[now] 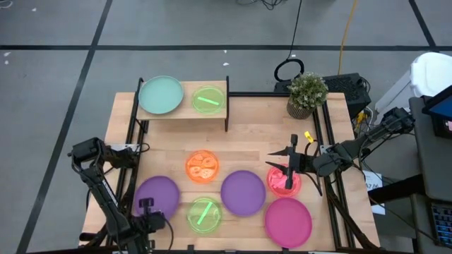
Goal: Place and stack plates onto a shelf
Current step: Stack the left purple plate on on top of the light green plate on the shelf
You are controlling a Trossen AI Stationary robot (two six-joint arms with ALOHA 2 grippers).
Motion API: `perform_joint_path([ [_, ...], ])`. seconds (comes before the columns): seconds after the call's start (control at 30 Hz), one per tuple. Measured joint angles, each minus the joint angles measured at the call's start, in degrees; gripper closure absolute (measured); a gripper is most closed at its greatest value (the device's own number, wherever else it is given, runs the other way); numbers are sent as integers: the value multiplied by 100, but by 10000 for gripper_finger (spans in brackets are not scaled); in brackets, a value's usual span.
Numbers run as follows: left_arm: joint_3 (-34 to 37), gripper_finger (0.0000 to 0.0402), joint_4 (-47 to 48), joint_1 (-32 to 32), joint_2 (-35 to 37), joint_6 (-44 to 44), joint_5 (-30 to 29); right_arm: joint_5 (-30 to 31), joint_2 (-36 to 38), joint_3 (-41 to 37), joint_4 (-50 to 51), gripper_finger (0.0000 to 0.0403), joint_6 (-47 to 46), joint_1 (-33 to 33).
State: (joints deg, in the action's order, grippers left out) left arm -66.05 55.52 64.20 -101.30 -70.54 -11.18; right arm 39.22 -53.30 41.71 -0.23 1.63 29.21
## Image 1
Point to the black keyboard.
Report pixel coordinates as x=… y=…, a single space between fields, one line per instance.
x=443 y=225

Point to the mint green plastic plate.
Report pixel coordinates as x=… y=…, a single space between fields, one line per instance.
x=160 y=95

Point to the yellow tape tag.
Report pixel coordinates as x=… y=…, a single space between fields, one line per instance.
x=309 y=137

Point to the magenta plastic plate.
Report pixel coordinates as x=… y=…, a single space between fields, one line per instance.
x=288 y=223

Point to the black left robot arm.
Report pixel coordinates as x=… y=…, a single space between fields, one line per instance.
x=106 y=197

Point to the white paper sheet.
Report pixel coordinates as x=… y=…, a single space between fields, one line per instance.
x=369 y=176

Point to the wooden shelf black metal frame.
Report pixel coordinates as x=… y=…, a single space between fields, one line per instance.
x=187 y=114

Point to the green transparent plastic plate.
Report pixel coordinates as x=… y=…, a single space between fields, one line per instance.
x=212 y=92
x=212 y=222

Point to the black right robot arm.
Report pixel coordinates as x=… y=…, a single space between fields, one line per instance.
x=353 y=148

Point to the purple plastic plate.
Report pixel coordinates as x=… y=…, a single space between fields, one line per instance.
x=159 y=190
x=243 y=193

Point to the tablet with blue screen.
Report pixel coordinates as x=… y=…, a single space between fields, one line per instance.
x=441 y=109

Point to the potted plant striped pot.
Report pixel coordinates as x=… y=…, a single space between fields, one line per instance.
x=307 y=91

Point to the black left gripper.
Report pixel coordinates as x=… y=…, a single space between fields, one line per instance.
x=153 y=220

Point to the black aluminium table frame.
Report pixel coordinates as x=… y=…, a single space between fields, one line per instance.
x=257 y=94

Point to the dark grey desk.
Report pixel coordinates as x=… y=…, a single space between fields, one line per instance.
x=434 y=169

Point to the black desk base bar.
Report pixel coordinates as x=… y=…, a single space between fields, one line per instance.
x=395 y=188

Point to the orange transparent plastic plate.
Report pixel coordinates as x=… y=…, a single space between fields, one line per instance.
x=202 y=166

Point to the white plastic bin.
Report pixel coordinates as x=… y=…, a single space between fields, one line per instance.
x=432 y=72

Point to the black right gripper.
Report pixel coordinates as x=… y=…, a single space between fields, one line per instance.
x=302 y=164

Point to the red transparent plastic plate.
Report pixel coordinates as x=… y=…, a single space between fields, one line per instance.
x=277 y=187

